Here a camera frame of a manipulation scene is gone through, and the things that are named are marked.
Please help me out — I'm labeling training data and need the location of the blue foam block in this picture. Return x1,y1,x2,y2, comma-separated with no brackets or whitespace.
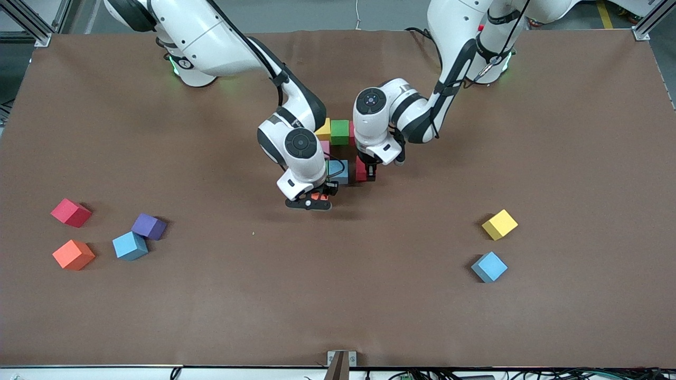
112,232,149,261
471,251,508,283
328,159,350,186

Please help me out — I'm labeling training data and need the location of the brown table mat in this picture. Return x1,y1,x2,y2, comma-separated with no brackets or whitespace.
0,29,676,368

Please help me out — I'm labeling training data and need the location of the aluminium frame post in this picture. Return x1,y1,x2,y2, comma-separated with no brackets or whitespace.
0,0,73,48
633,0,676,42

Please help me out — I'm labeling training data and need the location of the purple foam block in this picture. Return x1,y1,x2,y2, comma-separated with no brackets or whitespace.
131,213,167,241

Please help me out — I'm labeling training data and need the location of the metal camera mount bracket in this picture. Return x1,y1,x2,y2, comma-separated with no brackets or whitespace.
323,350,358,380

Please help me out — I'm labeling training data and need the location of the green foam block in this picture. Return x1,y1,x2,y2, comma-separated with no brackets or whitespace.
330,120,350,146

